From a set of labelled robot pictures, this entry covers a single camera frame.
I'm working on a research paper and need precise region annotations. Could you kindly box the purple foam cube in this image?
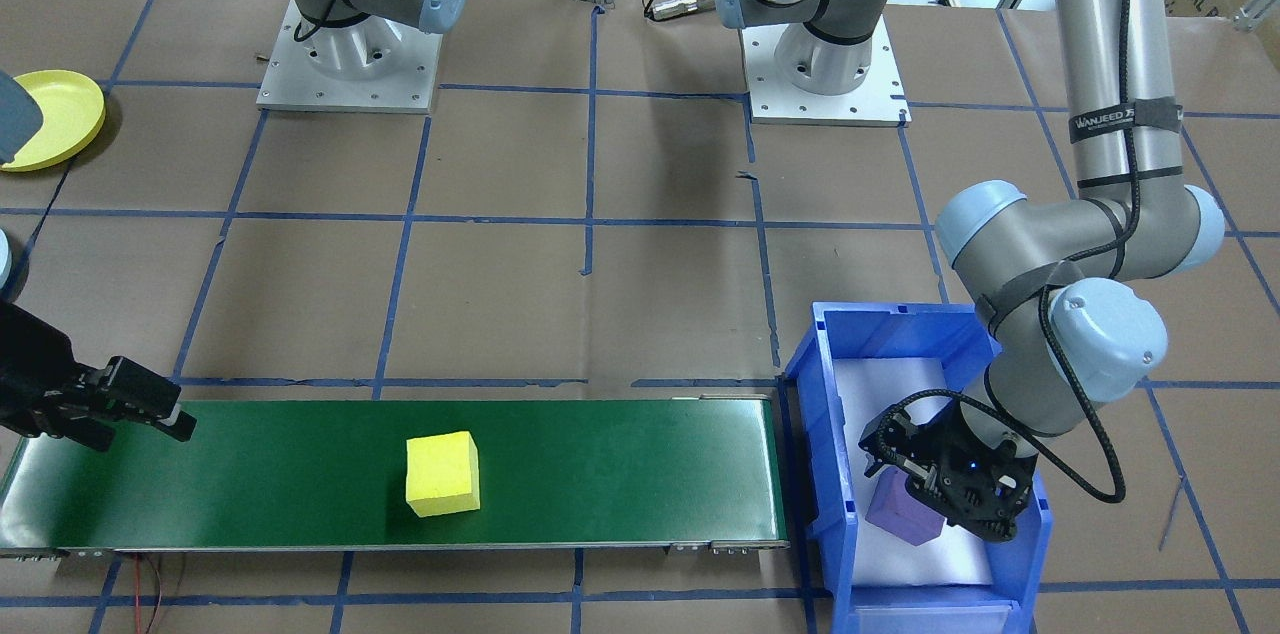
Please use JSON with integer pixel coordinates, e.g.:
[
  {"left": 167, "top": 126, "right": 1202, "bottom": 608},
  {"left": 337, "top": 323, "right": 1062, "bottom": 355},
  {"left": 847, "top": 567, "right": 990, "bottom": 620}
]
[{"left": 865, "top": 469, "right": 947, "bottom": 548}]

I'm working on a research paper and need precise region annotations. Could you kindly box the yellow foam cube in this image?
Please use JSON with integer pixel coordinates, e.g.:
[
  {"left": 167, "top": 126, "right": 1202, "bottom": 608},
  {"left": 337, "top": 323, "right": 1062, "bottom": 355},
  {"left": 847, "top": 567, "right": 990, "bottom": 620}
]
[{"left": 405, "top": 431, "right": 482, "bottom": 519}]

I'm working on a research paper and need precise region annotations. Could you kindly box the yellow round plate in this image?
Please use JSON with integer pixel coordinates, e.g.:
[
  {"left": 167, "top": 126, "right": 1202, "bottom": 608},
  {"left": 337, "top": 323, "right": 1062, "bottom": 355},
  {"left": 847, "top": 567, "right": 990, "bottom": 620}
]
[{"left": 0, "top": 69, "right": 108, "bottom": 174}]

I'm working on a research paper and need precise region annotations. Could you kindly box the blue plastic storage bin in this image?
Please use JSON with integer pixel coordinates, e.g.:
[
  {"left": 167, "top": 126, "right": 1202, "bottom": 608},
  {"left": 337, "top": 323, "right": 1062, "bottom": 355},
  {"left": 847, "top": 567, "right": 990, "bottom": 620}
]
[{"left": 783, "top": 302, "right": 1054, "bottom": 634}]

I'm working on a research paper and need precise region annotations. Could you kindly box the clear bin label cover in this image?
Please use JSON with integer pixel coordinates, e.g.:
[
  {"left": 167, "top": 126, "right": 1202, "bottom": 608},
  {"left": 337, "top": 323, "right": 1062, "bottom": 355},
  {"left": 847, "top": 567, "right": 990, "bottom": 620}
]
[{"left": 850, "top": 602, "right": 1023, "bottom": 634}]

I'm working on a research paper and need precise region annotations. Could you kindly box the green conveyor belt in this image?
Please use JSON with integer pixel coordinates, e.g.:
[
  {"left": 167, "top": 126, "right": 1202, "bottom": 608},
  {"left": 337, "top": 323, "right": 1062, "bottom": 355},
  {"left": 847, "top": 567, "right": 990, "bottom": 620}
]
[{"left": 0, "top": 394, "right": 792, "bottom": 558}]

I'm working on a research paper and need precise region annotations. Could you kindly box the thin red wire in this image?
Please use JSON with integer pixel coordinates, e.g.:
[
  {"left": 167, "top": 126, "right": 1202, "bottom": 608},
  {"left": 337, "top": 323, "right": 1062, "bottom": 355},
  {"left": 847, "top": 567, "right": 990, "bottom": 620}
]
[{"left": 128, "top": 554, "right": 189, "bottom": 634}]

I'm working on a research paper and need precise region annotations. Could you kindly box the white square base plate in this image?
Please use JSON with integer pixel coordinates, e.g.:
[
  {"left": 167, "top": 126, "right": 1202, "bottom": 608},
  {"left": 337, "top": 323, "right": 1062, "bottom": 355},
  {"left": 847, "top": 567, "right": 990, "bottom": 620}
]
[
  {"left": 745, "top": 14, "right": 912, "bottom": 128},
  {"left": 256, "top": 0, "right": 444, "bottom": 116}
]

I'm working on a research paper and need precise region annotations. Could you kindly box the black sheathed arm cable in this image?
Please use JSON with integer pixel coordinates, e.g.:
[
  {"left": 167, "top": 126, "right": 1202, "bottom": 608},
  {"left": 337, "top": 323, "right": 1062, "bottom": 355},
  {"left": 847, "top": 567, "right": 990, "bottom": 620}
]
[{"left": 878, "top": 0, "right": 1153, "bottom": 507}]

